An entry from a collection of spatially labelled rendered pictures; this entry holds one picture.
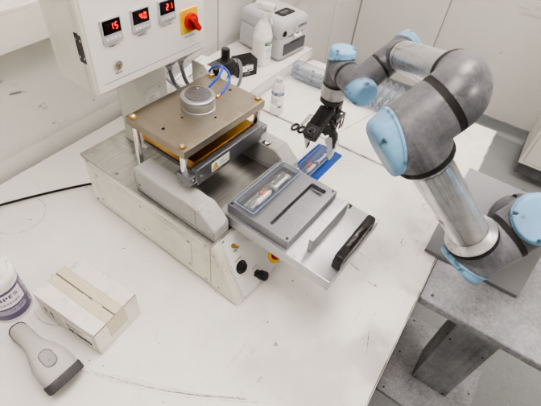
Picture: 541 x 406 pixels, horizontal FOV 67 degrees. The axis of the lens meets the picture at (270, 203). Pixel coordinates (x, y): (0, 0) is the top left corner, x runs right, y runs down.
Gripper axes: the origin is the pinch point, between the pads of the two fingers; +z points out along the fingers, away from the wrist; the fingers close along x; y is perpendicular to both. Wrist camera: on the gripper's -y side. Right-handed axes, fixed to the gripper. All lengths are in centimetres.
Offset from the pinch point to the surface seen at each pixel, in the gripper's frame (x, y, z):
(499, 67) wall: -25, 202, 35
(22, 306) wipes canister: 22, -89, 3
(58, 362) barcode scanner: 3, -92, 0
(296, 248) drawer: -22, -49, -16
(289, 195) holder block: -13.2, -39.5, -18.6
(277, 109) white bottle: 26.4, 14.8, 3.0
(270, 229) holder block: -16, -50, -18
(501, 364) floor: -94, 27, 80
